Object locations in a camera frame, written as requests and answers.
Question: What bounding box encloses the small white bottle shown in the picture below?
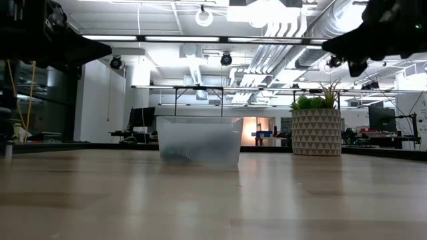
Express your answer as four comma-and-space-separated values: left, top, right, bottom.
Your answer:
3, 140, 14, 159

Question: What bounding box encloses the white ring lamp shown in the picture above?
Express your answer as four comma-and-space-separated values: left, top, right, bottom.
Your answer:
194, 8, 214, 28

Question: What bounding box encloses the black ceiling spotlight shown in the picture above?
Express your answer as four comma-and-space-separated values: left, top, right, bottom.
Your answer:
220, 52, 234, 67
109, 55, 123, 70
326, 55, 343, 69

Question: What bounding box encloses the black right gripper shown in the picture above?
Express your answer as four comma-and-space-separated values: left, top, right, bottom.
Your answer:
321, 0, 427, 78

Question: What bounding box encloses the black aluminium table frame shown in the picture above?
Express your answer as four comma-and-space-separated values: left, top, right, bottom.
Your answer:
0, 141, 427, 163

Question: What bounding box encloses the cluttered black desk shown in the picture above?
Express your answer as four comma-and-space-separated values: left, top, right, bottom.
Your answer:
342, 113, 422, 150

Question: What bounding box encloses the clear plastic container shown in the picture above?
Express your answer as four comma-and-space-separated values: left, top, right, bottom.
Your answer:
155, 115, 244, 169

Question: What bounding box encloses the yellow extension cable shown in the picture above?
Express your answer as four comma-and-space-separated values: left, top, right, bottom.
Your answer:
6, 59, 37, 143

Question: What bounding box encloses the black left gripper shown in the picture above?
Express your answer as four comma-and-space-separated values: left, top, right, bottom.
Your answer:
0, 0, 113, 69

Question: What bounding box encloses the potted succulent patterned pot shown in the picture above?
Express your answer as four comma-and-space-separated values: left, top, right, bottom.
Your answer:
289, 79, 343, 157

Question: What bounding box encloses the black computer monitor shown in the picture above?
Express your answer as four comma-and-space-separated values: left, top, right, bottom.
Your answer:
128, 106, 156, 133
368, 105, 397, 133

